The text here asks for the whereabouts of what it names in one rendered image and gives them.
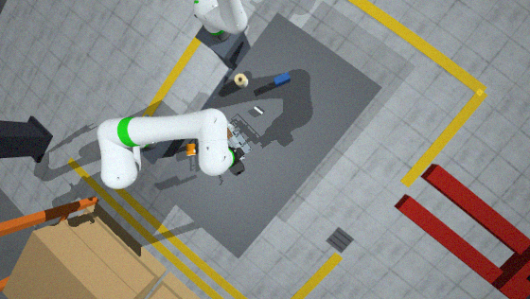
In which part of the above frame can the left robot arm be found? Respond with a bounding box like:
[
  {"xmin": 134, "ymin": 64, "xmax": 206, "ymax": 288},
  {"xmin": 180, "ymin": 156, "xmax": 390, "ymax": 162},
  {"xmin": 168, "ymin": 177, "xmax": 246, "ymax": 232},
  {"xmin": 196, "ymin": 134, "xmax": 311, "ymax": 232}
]
[{"xmin": 193, "ymin": 0, "xmax": 247, "ymax": 43}]

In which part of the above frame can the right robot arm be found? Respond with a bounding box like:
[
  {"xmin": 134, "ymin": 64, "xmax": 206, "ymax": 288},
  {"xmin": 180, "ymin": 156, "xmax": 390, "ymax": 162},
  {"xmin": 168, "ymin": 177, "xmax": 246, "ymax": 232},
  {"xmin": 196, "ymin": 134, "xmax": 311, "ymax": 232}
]
[{"xmin": 97, "ymin": 109, "xmax": 234, "ymax": 189}]

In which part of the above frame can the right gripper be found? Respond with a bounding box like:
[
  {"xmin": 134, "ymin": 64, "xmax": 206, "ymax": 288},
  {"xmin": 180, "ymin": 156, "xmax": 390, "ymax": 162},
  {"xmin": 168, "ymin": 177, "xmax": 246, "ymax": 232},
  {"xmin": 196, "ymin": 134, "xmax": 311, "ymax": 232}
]
[{"xmin": 228, "ymin": 147, "xmax": 245, "ymax": 176}]

